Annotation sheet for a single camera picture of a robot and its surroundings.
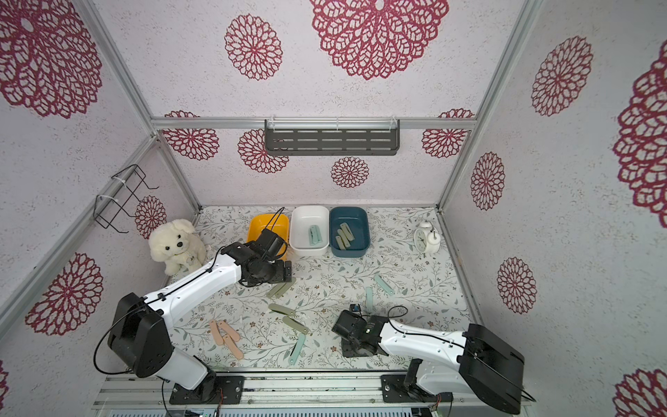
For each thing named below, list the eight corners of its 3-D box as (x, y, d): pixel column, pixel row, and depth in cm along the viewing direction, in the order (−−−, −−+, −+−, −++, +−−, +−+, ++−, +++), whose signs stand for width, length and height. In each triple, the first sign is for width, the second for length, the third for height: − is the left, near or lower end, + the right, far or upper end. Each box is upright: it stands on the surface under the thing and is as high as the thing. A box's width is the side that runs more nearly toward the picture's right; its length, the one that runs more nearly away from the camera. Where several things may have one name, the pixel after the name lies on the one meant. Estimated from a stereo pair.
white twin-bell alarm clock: (423, 261, 105) (432, 242, 95) (410, 241, 111) (418, 222, 101) (432, 258, 105) (442, 239, 96) (419, 239, 112) (428, 219, 102)
